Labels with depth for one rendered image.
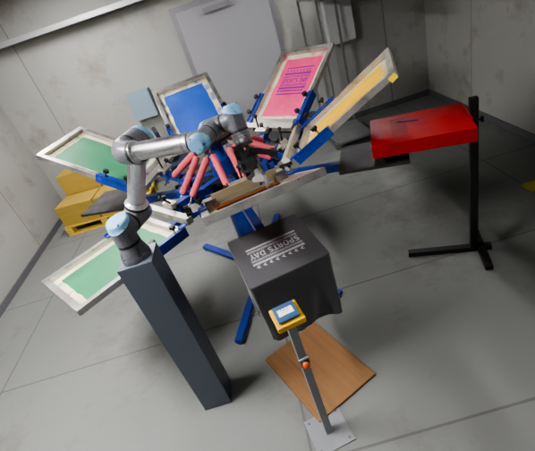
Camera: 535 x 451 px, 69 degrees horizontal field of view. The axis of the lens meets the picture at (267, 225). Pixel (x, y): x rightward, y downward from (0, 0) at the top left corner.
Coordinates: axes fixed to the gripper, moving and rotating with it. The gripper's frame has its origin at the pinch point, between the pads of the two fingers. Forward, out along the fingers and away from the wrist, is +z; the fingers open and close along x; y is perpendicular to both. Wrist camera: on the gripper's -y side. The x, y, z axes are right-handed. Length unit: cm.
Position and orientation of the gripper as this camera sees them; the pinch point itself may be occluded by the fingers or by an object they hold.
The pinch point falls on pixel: (266, 186)
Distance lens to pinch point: 161.0
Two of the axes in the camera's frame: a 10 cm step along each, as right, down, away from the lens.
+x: 2.1, 1.8, -9.6
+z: 3.5, 9.0, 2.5
